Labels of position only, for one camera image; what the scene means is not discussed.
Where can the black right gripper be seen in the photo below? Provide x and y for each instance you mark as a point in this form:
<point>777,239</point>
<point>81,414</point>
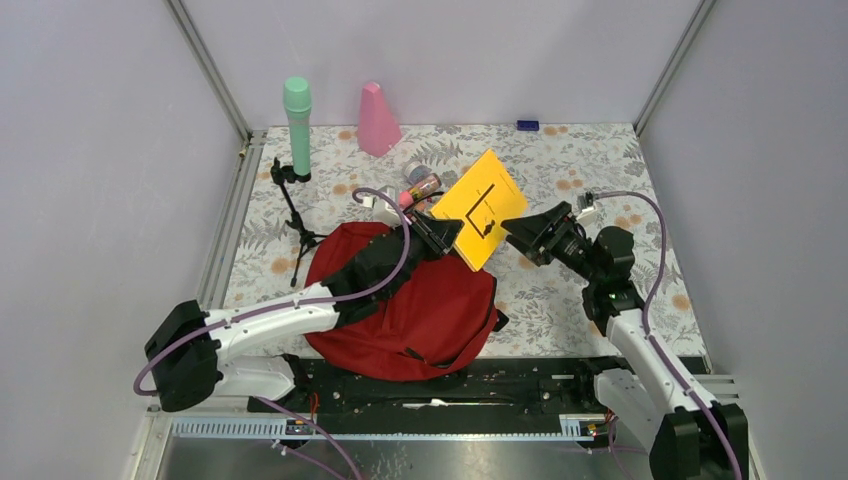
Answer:
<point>538,227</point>

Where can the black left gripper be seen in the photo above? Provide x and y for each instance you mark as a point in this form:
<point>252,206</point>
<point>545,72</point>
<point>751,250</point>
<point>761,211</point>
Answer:
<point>439,233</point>

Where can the yellow book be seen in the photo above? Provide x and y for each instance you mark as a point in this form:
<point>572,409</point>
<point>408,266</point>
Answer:
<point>481,199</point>

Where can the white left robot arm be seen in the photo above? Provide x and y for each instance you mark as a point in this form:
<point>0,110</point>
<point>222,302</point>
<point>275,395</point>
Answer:
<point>195,354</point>

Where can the small blue block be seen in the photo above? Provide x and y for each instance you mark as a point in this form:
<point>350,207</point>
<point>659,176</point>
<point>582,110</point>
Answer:
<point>527,125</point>

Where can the floral table mat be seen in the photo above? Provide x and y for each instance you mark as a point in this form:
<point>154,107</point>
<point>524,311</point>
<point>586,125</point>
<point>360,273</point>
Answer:
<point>556,163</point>

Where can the black mini tripod stand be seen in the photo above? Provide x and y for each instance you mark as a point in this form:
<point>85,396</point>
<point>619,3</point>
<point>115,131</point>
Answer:
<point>308,240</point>

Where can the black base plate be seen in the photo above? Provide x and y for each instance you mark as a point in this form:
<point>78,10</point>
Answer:
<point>510,396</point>

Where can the green toy microphone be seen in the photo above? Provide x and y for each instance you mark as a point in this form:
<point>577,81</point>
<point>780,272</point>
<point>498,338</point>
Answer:
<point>297,103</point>

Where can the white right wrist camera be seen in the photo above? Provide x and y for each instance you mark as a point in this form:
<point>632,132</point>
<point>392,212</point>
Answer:
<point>587,208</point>

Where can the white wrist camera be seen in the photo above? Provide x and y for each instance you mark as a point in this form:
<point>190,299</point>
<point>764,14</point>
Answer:
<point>587,208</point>
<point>385,213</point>

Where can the pink capped tube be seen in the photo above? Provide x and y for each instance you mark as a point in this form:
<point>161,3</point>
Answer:
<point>426,186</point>

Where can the clear glitter jar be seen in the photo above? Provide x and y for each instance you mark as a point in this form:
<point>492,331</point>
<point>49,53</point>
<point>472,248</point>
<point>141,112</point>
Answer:
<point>414,172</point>

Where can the red backpack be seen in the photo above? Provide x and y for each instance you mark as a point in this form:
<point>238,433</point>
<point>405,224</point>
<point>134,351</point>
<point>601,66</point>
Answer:
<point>436,324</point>

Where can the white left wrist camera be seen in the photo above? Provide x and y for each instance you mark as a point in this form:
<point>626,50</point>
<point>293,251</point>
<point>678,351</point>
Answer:
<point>385,213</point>

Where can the pink cone block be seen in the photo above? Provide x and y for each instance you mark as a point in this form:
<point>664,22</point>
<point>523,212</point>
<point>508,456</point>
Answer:
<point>378,131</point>

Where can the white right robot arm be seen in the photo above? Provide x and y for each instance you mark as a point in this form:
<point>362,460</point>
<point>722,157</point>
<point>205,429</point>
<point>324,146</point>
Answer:
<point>685,429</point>

